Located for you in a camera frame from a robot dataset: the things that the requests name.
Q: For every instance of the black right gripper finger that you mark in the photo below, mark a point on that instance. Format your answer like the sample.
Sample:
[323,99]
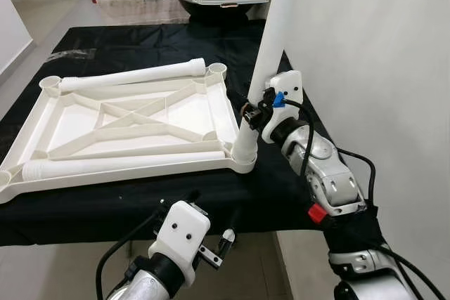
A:
[249,113]

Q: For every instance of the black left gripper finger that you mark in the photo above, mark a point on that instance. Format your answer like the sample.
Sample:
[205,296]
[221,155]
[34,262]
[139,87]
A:
[228,237]
[193,197]

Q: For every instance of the white plastic children table top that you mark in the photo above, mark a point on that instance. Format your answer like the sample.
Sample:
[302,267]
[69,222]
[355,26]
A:
[77,123]

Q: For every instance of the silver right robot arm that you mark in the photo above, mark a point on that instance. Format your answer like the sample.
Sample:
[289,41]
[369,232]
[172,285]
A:
[337,180]

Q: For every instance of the black tablecloth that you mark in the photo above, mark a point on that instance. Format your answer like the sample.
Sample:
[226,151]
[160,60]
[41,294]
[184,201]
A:
[105,205]

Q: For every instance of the black wok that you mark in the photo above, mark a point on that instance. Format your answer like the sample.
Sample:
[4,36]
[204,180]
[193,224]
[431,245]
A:
[211,10]

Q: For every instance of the patterned bench cloth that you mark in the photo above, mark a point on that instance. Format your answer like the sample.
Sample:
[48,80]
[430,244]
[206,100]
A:
[140,10]

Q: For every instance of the clear tape strip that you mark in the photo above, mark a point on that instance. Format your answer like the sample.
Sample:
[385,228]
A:
[79,53]

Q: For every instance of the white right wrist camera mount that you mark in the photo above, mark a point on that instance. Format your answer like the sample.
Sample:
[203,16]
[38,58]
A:
[288,86]

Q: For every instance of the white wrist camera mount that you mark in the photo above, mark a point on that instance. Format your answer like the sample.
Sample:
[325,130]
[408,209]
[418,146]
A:
[179,233]
[288,86]

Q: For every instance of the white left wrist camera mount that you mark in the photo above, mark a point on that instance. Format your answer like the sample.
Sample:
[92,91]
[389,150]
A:
[179,233]

